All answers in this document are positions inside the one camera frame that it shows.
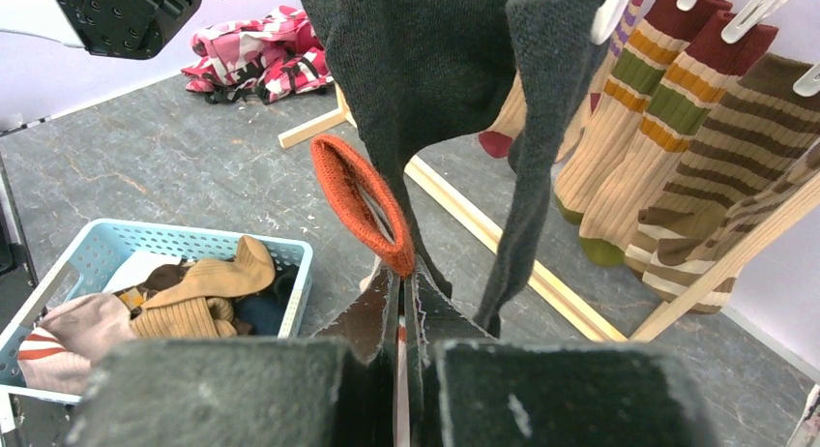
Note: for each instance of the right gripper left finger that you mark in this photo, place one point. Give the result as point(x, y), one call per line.
point(334, 388)

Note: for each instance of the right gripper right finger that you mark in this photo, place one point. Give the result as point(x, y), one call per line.
point(468, 389)

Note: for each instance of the beige pink sock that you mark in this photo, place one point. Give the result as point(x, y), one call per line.
point(364, 203)

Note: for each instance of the red white striped sock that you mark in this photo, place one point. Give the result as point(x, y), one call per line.
point(59, 354)

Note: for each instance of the black sock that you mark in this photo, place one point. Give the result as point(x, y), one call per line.
point(556, 61)
point(415, 73)

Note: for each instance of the brown striped sock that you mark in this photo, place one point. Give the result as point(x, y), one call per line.
point(745, 230)
point(757, 130)

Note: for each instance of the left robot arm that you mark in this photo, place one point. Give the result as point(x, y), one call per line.
point(129, 29)

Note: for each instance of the navy blue sock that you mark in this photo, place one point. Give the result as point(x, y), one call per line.
point(264, 311)

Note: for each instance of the tan ribbed sock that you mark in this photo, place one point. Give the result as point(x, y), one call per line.
point(200, 305)

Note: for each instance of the brown yellow checked sock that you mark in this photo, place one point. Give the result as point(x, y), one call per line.
point(162, 278)

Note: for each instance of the light blue laundry basket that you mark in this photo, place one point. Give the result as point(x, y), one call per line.
point(95, 253)

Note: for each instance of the pink camouflage cloth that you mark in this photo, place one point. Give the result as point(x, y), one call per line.
point(270, 58)

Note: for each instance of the green striped tan sock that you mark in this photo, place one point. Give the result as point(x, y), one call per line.
point(653, 44)

